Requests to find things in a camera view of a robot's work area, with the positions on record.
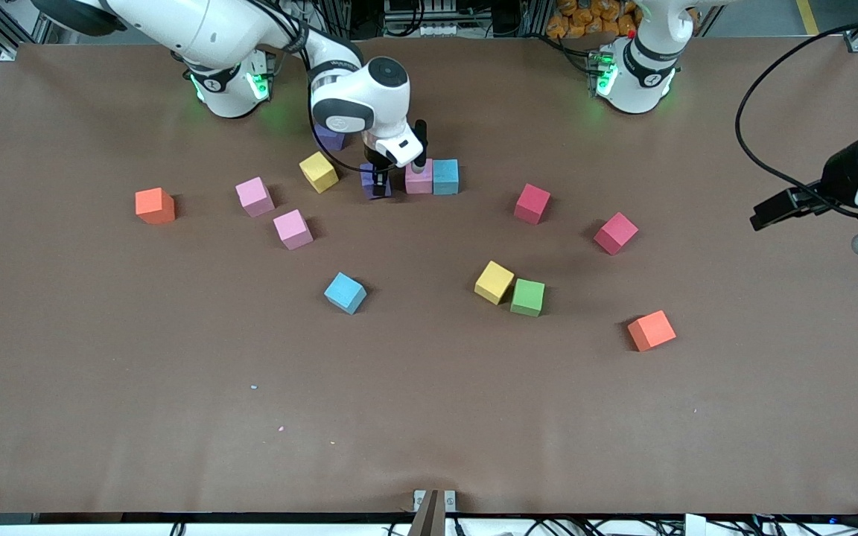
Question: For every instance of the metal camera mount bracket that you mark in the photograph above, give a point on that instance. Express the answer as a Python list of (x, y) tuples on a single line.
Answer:
[(433, 514)]

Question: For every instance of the green foam block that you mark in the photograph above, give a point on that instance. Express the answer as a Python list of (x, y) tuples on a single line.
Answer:
[(527, 298)]

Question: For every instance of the pink foam block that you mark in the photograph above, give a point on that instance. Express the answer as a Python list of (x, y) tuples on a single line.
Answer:
[(293, 229), (255, 196), (418, 182)]

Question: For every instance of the orange foam block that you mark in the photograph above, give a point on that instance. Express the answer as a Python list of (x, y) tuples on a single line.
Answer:
[(651, 331), (155, 206)]

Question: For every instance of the yellow foam block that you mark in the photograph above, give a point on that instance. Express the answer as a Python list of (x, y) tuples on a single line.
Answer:
[(494, 282), (318, 172)]

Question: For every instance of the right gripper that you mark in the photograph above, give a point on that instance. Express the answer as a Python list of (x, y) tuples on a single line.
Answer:
[(379, 164)]

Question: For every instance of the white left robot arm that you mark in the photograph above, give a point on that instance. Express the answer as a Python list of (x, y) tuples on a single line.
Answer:
[(637, 71)]

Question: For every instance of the red foam block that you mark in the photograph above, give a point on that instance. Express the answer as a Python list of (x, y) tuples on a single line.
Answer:
[(532, 204), (615, 233)]

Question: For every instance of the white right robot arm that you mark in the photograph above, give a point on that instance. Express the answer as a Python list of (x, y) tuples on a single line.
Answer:
[(213, 33)]

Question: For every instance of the blue foam block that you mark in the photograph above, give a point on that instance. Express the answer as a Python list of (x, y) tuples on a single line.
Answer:
[(345, 292), (446, 177)]

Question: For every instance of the purple foam block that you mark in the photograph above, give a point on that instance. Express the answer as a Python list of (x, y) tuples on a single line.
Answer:
[(331, 141), (365, 179)]

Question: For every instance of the orange mesh bag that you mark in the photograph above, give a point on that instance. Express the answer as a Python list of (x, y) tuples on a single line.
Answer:
[(585, 22)]

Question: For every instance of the white terminal block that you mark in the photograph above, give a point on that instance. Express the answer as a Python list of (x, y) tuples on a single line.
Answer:
[(440, 30)]

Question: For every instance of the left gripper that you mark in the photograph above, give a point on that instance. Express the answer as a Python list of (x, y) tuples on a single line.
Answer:
[(836, 179)]

